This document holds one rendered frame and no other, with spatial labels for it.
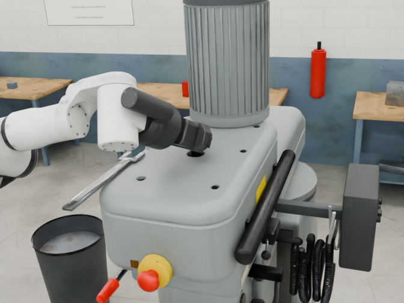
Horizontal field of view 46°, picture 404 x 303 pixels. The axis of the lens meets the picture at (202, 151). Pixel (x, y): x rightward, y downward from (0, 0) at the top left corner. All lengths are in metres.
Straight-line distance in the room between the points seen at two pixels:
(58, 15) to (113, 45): 0.79
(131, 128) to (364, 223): 0.66
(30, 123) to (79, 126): 0.08
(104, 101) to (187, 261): 0.30
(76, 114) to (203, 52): 0.37
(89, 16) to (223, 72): 4.99
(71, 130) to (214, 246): 0.31
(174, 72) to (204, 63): 4.54
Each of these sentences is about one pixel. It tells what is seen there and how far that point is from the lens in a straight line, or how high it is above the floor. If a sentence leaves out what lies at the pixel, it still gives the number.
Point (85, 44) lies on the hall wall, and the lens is 6.12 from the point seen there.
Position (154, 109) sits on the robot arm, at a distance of 0.77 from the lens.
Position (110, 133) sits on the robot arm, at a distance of 0.75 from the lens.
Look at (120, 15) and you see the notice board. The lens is 5.81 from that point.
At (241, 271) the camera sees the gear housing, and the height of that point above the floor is 1.69.
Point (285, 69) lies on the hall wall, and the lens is 5.25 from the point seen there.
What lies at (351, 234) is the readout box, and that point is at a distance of 1.23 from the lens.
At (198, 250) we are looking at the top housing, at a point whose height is 1.81.
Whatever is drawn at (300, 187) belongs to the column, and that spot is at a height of 1.56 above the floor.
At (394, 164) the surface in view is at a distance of 4.92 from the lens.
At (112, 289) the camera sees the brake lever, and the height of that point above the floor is 1.71.
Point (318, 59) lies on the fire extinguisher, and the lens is 5.04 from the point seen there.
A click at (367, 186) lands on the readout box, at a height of 1.72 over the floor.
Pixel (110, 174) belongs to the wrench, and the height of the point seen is 1.90.
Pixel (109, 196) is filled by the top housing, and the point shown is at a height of 1.88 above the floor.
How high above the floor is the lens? 2.27
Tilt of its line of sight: 23 degrees down
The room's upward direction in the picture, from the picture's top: 3 degrees counter-clockwise
